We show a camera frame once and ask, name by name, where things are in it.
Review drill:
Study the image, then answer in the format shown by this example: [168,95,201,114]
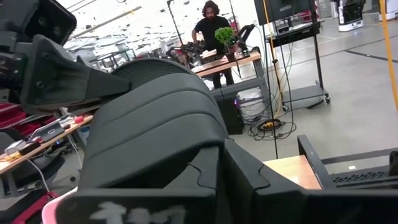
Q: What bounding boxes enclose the red storage bins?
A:
[0,101,32,138]

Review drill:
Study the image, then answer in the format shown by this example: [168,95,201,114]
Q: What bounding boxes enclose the person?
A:
[191,0,237,90]

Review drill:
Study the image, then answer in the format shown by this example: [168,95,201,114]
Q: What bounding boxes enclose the black slide sandal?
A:
[77,57,230,191]

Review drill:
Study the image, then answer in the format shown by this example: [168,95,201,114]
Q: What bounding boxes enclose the white machine cabinet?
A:
[337,0,365,32]

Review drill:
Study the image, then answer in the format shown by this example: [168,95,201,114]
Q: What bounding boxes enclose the wooden desk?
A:
[0,114,94,197]

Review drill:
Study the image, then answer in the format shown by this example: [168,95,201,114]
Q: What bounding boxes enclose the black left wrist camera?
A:
[0,0,78,47]

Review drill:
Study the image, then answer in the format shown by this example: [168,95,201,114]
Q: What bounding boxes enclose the thick yellow hanging cable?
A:
[377,0,398,113]

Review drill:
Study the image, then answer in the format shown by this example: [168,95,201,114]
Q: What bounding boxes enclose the distant wooden work table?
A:
[190,50,271,103]

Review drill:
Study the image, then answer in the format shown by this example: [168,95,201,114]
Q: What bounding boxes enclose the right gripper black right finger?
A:
[222,138,398,224]

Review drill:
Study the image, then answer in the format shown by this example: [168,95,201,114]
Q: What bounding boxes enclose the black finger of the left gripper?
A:
[20,34,132,115]

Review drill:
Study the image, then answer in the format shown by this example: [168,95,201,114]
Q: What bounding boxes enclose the black desktop computer case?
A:
[216,95,246,135]

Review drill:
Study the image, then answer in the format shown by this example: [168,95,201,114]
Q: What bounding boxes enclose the wooden shelf rack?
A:
[262,134,337,191]

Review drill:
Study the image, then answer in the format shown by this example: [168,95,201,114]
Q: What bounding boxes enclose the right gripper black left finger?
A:
[55,146,221,224]

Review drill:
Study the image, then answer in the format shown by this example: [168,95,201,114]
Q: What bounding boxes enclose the black monitor stand cart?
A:
[253,0,331,110]

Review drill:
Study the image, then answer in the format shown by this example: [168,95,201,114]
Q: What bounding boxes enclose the floor cable pile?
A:
[247,117,298,141]

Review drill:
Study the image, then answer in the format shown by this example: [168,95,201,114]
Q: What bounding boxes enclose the thin yellow hanging cable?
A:
[262,0,283,111]

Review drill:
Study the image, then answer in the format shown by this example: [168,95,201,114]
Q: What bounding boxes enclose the grey electronic device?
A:
[28,119,65,143]

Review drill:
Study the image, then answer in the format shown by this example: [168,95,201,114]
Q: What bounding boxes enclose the tall green potted plant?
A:
[214,26,237,62]

